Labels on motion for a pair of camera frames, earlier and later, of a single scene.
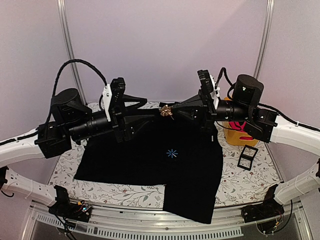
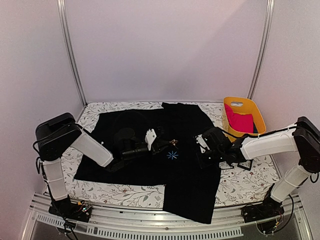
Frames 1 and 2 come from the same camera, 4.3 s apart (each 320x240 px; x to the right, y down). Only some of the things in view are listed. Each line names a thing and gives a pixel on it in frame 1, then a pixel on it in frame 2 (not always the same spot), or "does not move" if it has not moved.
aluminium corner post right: [269, 17] does not move
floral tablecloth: [250, 172] does not move
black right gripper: [206, 114] → [201, 163]
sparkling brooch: [166, 110] → [174, 142]
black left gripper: [117, 110] → [159, 144]
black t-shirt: [179, 154] does not move
